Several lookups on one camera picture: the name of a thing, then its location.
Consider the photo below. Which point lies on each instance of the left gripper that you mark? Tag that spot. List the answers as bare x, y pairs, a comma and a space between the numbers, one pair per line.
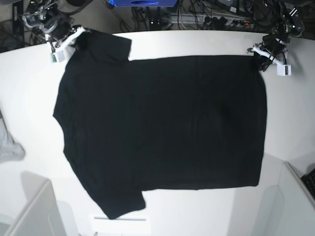
273, 52

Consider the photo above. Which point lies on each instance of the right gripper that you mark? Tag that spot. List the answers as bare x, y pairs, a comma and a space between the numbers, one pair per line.
58, 27

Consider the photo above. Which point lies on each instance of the black T-shirt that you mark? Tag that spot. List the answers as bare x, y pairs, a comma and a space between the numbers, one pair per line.
187, 123

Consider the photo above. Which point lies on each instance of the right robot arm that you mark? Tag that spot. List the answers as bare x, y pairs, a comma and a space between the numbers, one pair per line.
39, 12

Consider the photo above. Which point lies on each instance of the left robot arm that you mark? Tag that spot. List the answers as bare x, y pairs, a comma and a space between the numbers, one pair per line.
285, 24

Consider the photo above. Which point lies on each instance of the blue box at top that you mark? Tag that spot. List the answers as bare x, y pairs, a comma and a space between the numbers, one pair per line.
149, 3

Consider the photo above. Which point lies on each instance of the black device under blue box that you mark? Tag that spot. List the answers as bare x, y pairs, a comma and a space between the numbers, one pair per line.
154, 15

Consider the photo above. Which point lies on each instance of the grey cloth at left edge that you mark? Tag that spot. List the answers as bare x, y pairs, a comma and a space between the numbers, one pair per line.
9, 149

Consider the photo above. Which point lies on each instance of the black keyboard in right bin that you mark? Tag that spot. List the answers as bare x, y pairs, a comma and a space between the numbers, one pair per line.
309, 182

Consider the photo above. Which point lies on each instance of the white bin lower right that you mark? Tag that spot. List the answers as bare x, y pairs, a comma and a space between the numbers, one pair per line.
286, 209

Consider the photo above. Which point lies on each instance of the white bin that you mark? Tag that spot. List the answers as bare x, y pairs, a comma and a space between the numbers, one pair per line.
29, 207
286, 209

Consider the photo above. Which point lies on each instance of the white bin lower left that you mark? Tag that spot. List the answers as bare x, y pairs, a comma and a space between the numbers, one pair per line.
29, 207

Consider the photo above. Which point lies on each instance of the black table leg post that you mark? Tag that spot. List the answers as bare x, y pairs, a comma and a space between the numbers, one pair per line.
17, 25

